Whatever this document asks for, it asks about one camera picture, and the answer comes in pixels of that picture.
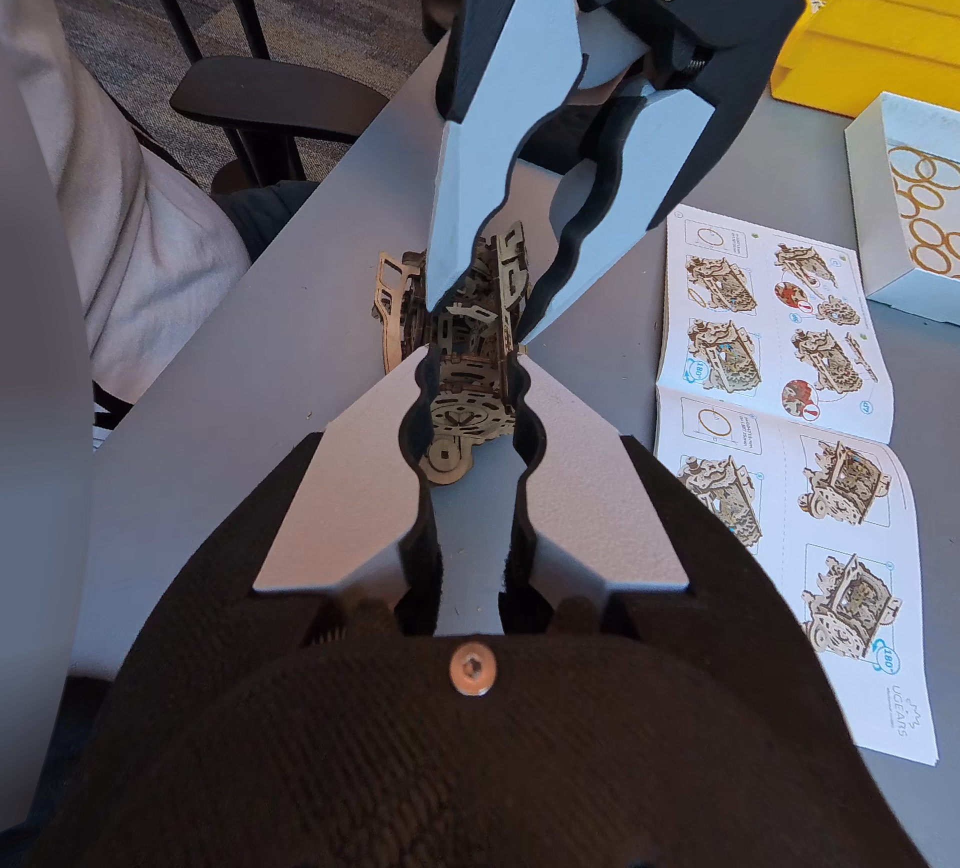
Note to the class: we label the person in grey hoodie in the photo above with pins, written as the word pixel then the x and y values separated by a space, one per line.
pixel 150 245

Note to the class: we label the white cardboard box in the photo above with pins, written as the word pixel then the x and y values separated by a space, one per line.
pixel 874 208

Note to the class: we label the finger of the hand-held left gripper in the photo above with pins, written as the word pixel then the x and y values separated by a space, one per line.
pixel 495 95
pixel 637 178

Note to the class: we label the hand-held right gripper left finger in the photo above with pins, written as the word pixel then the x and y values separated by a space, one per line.
pixel 352 508

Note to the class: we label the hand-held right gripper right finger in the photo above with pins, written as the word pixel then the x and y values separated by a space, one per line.
pixel 592 515

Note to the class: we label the pile of tan rubber bands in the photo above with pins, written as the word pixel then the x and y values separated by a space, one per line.
pixel 926 193

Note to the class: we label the person's dark trousers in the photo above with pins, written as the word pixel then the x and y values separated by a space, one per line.
pixel 262 223

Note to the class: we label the white instruction booklet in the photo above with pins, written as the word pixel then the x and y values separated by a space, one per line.
pixel 772 388

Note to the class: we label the grey desk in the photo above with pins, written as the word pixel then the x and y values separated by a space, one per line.
pixel 262 395

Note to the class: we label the black office chair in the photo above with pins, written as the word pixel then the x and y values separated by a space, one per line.
pixel 277 95

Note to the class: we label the yellow plastic bin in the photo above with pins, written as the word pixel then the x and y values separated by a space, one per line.
pixel 885 20

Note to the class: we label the wooden mechanical model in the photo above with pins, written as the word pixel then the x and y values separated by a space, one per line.
pixel 469 418

